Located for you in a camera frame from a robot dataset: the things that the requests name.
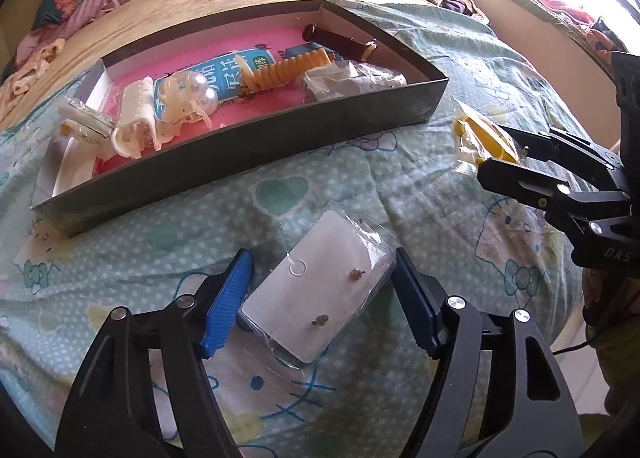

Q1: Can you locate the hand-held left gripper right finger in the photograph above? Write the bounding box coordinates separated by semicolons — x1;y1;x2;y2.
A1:
392;247;583;458

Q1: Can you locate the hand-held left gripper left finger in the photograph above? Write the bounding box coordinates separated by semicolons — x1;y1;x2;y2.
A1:
55;248;256;458

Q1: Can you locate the white claw hair clip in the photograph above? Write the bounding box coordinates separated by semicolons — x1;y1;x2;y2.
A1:
111;78;173;159

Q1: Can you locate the person's right forearm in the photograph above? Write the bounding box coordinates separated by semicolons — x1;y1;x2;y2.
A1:
580;265;640;419

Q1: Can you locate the clear bag with paper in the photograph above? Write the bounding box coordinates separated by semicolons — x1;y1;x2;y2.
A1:
300;60;408;103

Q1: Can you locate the shallow cardboard box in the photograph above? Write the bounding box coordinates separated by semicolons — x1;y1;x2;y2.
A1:
29;0;450;239

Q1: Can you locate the pink patterned garment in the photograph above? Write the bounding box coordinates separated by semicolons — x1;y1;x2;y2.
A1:
0;38;66;99

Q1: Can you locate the cartoon cat printed sheet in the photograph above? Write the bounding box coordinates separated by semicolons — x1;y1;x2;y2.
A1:
0;2;601;458

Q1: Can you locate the beige spiral hair tie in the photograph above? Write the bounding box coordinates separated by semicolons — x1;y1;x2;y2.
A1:
239;48;335;94

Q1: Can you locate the pink book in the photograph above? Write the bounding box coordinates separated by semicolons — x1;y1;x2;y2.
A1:
95;22;351;179

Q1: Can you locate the clear plastic ring bag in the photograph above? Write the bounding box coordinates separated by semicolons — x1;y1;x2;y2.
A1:
450;95;531;176

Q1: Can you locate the earring card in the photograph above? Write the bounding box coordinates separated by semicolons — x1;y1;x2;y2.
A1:
237;208;398;369

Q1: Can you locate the clear rhinestone hair clip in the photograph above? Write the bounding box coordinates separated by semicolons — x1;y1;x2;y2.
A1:
57;96;117;149

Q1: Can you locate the pearl hair clip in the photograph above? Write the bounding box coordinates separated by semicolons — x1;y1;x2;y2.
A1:
160;70;221;131

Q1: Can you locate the brown strap wristwatch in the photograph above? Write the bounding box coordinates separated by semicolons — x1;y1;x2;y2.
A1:
302;24;378;61

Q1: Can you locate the small blue case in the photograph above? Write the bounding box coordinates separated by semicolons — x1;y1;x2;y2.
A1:
284;41;323;58

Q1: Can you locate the black cable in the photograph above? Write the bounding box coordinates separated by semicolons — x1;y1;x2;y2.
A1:
550;323;601;355

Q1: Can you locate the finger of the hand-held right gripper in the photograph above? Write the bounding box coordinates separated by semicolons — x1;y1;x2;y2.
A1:
476;158;632;239
500;125;626;185

